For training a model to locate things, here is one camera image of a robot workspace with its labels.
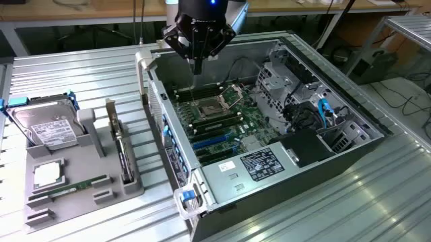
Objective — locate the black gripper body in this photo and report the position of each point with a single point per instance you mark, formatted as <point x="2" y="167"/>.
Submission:
<point x="201" y="12"/>

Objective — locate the graphics card with silver bracket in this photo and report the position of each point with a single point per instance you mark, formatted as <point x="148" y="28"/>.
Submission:
<point x="122" y="151"/>

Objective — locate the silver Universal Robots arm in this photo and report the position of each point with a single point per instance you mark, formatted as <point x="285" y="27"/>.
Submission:
<point x="170" y="10"/>

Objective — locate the metal socket cover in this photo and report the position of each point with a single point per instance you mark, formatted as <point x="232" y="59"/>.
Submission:
<point x="232" y="94"/>

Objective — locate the black RAM slot bank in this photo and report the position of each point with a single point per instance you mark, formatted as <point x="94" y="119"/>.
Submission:
<point x="198" y="93"/>

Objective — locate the silver disk bay cage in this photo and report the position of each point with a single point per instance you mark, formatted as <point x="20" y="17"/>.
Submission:
<point x="276" y="83"/>

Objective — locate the CPU socket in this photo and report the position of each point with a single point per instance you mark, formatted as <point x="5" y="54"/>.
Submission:
<point x="209" y="109"/>

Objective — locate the blue expansion slot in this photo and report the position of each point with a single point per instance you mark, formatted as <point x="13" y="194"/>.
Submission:
<point x="213" y="141"/>

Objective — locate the black expansion slot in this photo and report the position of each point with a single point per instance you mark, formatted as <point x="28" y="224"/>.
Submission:
<point x="216" y="154"/>

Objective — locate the silver hard disk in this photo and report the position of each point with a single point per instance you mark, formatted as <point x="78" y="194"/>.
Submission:
<point x="50" y="126"/>

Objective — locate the hard disk drive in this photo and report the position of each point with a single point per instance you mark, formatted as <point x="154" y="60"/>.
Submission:
<point x="17" y="102"/>

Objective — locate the metal slat side table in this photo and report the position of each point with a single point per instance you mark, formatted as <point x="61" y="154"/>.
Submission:
<point x="407" y="27"/>

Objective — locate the grey power supply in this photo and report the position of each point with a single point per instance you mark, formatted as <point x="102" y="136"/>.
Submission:
<point x="234" y="181"/>

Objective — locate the blue case latch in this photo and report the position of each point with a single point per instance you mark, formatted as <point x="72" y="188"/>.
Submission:
<point x="186" y="196"/>

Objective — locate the open black PC case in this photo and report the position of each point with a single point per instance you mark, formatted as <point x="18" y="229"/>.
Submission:
<point x="302" y="191"/>

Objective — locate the silver CPU chip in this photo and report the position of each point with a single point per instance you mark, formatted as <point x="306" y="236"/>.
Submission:
<point x="48" y="175"/>

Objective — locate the green RAM stick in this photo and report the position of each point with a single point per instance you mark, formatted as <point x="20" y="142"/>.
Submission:
<point x="72" y="187"/>

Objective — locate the grey parts rack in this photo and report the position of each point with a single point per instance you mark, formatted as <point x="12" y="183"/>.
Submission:
<point x="100" y="201"/>

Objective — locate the wooden desk with grey frame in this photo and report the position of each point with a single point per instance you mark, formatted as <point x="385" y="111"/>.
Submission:
<point x="84" y="12"/>

